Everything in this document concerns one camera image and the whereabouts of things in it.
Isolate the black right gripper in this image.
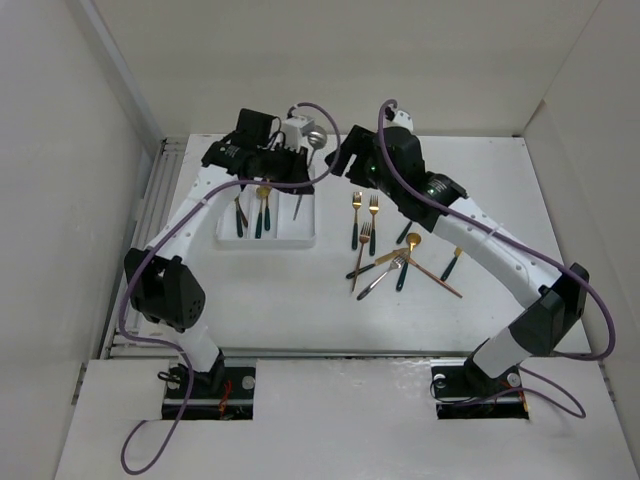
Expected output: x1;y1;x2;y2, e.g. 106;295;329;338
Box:
325;123;402;202

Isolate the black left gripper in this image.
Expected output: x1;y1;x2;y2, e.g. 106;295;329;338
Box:
256;141;314;195

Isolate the gold spoon green handle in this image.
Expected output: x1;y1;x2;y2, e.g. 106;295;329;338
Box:
255;186;271;239
396;232;422;292
263;196;271;231

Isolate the silver spoon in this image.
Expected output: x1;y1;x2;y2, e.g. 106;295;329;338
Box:
292;126;328;220

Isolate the gold knife green handle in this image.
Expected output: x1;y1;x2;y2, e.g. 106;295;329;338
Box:
440;247;463;282
345;247;408;280
396;221;413;245

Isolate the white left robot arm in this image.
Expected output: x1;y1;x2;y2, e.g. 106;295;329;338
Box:
124;108;315;397

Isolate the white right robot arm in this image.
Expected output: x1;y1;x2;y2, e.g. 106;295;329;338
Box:
325;126;589;396

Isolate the white cutlery tray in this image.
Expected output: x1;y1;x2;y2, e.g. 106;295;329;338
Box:
214;185;317;250

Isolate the copper fork in tray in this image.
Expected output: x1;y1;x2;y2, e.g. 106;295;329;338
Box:
235;196;249;229

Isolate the gold fork in tray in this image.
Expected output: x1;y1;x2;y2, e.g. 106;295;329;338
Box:
234;198;244;238

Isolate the silver fork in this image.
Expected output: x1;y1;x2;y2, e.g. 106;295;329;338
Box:
356;256;406;301

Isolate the copper knife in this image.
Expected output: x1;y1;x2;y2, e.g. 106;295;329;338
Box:
408;258;463;299

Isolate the gold fork green handle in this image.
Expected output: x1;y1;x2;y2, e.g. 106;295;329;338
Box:
369;195;379;256
351;191;362;250

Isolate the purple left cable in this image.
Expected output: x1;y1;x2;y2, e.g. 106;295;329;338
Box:
117;102;343;475

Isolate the purple cable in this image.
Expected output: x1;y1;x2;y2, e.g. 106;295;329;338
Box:
377;98;617;419
117;102;343;475

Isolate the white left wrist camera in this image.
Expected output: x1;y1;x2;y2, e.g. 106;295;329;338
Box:
281;115;315;151

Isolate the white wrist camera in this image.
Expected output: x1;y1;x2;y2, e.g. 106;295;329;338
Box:
281;115;315;151
385;106;414;132

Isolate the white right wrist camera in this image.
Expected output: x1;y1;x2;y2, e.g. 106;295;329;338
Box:
385;106;414;132

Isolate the aluminium rail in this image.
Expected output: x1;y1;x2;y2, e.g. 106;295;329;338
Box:
97;137;187;360

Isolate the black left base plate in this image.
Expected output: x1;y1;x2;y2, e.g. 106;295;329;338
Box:
157;359;256;421

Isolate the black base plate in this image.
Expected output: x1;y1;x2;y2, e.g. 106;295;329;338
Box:
429;364;529;420
157;359;256;421

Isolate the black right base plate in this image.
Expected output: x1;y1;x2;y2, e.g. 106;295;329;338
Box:
429;364;529;420

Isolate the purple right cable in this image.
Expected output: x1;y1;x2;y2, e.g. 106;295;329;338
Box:
377;98;617;419

